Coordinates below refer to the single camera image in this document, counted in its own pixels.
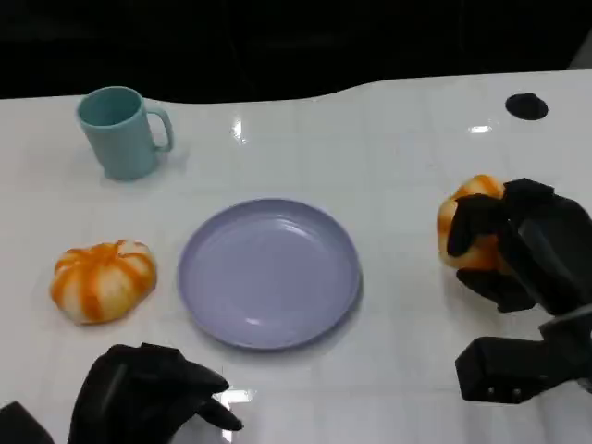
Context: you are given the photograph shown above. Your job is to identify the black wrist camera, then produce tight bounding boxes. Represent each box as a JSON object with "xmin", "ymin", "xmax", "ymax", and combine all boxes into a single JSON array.
[
  {"xmin": 0, "ymin": 401, "xmax": 56, "ymax": 444},
  {"xmin": 454, "ymin": 336, "xmax": 592, "ymax": 404}
]

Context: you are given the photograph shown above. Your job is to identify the black table cable grommet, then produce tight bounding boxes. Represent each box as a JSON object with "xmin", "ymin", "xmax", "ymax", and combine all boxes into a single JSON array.
[{"xmin": 505, "ymin": 92, "xmax": 549, "ymax": 121}]

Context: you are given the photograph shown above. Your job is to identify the lilac plate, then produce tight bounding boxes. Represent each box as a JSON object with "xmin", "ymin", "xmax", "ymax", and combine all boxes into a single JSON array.
[{"xmin": 177, "ymin": 198, "xmax": 363, "ymax": 351}]

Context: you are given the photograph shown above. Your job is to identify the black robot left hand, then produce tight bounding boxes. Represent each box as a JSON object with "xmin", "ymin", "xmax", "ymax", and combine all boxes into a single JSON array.
[{"xmin": 68, "ymin": 342, "xmax": 245, "ymax": 444}]

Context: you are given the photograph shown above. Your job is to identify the pale green mug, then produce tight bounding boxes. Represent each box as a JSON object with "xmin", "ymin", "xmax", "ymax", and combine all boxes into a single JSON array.
[{"xmin": 76, "ymin": 86, "xmax": 176, "ymax": 181}]

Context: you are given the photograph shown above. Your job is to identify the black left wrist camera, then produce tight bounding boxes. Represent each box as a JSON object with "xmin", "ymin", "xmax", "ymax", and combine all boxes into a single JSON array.
[{"xmin": 0, "ymin": 401, "xmax": 56, "ymax": 444}]

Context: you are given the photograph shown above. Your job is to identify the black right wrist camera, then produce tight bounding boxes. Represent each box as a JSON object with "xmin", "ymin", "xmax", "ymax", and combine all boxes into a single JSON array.
[{"xmin": 454, "ymin": 336, "xmax": 592, "ymax": 404}]

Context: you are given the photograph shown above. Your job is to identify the orange and white bread roll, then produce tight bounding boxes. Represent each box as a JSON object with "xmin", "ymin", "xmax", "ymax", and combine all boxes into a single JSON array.
[
  {"xmin": 49, "ymin": 239, "xmax": 158, "ymax": 326},
  {"xmin": 437, "ymin": 174, "xmax": 511, "ymax": 272}
]

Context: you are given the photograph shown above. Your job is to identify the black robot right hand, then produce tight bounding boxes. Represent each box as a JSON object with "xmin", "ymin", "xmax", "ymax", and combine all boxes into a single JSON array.
[{"xmin": 446, "ymin": 177, "xmax": 592, "ymax": 317}]

